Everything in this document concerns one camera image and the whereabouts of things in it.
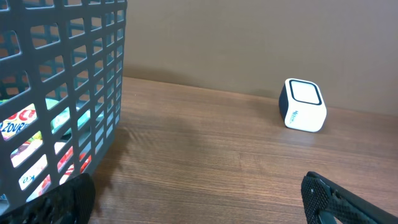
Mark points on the white barcode scanner box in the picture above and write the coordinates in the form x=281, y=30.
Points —
x=301, y=105

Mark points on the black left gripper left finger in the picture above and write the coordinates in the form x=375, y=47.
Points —
x=71, y=202

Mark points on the grey plastic lattice basket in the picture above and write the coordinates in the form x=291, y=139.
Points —
x=72, y=52

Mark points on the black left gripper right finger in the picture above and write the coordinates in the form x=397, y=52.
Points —
x=326, y=202

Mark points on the Haribo gummy candy bag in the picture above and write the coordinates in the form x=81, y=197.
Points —
x=14, y=125

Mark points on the teal tissue packet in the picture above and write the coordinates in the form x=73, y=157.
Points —
x=60, y=119

